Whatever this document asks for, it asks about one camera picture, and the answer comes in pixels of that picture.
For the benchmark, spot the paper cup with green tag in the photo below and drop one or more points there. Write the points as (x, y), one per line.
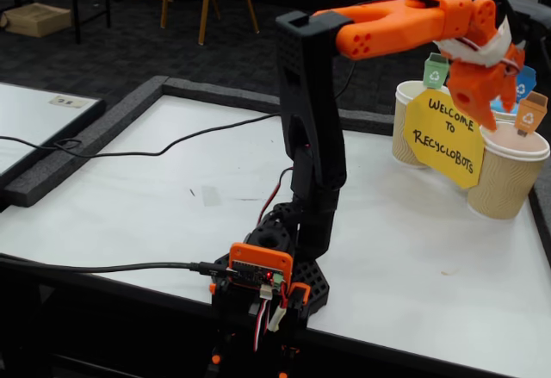
(402, 145)

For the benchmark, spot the beige label sticker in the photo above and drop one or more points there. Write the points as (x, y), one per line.
(69, 101)

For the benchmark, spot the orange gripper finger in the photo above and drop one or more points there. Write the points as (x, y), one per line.
(486, 115)
(509, 89)

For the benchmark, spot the blue recycling bin tag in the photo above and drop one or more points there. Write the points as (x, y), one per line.
(526, 83)

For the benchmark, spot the black metal table frame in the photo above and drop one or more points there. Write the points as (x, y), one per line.
(76, 3)

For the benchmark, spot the brown cardboard box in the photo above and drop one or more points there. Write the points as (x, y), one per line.
(36, 18)

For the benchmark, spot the controller board in orange mount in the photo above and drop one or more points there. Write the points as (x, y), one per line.
(260, 266)

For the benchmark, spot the orange recycling bin tag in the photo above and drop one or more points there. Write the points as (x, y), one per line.
(530, 113)

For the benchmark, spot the clear tape piece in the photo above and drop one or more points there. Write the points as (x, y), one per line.
(211, 195)

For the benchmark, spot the black framed white board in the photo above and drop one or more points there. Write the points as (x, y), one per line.
(39, 111)

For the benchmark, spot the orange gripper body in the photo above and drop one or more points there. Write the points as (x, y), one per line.
(467, 89)

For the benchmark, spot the green recycling bin tag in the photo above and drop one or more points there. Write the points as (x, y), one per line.
(435, 72)

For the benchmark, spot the orange and black robot arm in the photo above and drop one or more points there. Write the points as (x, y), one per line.
(310, 137)

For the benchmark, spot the yellow welcome sign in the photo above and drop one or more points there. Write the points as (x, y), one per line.
(443, 145)

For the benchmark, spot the paper cup with orange tag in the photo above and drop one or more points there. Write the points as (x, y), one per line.
(503, 180)

